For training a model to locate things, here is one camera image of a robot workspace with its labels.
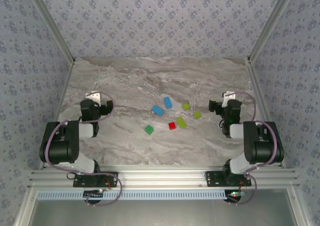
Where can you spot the lime two-by-two lego brick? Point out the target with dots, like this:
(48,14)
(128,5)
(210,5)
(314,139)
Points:
(186,106)
(197,115)

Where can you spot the blue two-by-four lego brick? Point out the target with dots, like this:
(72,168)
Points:
(158,110)
(167,102)

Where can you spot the green two-by-two lego brick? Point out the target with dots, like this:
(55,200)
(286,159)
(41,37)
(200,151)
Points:
(149,129)

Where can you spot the red two-by-two lego brick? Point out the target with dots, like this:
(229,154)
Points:
(172,126)

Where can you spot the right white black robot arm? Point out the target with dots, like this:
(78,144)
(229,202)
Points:
(260,146)

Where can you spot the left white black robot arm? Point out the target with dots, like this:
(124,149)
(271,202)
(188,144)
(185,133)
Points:
(62,146)

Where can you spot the lime two-by-four lego brick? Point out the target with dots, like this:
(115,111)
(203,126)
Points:
(181,122)

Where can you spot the left black adapter board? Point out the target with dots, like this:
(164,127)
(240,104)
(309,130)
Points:
(92,194)

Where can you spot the black adapter board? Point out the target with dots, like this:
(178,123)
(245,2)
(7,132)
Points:
(92,194)
(235,194)

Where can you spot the right black adapter board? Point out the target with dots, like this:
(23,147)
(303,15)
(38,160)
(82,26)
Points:
(235,194)

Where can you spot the grey metal sheet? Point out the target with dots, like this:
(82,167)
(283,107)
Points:
(162,213)

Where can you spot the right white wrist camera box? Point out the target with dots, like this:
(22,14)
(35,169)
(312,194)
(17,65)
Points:
(228,97)

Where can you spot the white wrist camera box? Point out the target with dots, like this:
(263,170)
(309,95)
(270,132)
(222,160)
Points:
(93,96)
(228,97)

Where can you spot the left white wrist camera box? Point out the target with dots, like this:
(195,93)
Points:
(93,96)

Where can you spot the right aluminium side rail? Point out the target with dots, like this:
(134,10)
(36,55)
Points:
(259,91)

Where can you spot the aluminium side rail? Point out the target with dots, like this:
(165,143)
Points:
(259,91)
(63,87)

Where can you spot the left aluminium side rail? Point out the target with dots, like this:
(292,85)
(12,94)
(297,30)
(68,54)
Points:
(63,87)

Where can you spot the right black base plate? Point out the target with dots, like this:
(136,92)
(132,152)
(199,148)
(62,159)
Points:
(212,181)

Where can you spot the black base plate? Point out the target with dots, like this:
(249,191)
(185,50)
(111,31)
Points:
(212,181)
(82,184)

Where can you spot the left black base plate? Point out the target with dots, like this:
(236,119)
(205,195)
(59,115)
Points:
(82,184)

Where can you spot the aluminium mounting rail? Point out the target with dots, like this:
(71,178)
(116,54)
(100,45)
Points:
(162,177)

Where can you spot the right aluminium corner post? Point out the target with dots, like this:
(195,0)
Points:
(270,23)

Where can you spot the aluminium corner post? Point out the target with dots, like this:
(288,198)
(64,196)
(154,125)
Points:
(52,23)
(270,23)

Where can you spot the left aluminium corner post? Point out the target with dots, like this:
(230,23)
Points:
(52,23)

